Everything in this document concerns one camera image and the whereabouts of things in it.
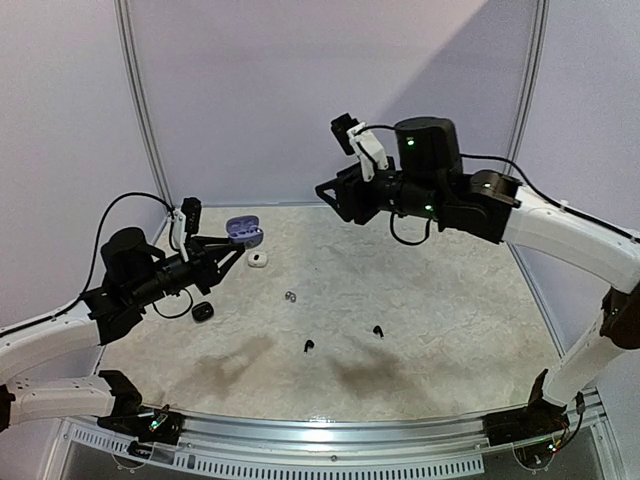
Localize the aluminium frame post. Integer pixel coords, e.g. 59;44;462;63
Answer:
114;0;173;204
507;0;550;161

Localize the aluminium front rail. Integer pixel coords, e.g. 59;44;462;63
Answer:
42;384;626;480

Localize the blue grey charging case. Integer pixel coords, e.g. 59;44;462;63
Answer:
225;215;264;249

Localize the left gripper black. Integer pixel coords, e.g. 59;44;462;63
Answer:
129;236;243;308

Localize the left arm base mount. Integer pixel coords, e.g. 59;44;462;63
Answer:
97;400;186;446

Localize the right aluminium frame post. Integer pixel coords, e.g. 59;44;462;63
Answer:
507;0;550;161

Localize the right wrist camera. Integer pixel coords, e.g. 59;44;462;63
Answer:
330;113;390;182

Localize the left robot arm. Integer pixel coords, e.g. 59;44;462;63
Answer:
1;197;245;438

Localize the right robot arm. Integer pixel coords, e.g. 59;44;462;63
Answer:
315;114;639;436

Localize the black earbud charging case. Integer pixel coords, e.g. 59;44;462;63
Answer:
191;302;215;324

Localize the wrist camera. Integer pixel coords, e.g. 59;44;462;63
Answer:
169;197;202;261
330;113;390;182

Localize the left aluminium frame post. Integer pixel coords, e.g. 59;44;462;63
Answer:
114;0;173;204

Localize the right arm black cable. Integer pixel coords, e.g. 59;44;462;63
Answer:
357;124;640;247

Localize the white earbud charging case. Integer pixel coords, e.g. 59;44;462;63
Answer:
247;252;269;268

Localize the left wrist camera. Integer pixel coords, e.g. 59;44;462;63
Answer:
169;197;202;261

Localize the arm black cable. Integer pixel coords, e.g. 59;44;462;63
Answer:
0;193;176;336
357;124;640;247

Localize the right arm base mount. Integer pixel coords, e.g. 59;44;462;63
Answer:
482;400;569;446

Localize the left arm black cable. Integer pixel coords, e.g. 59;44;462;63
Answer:
0;193;176;336

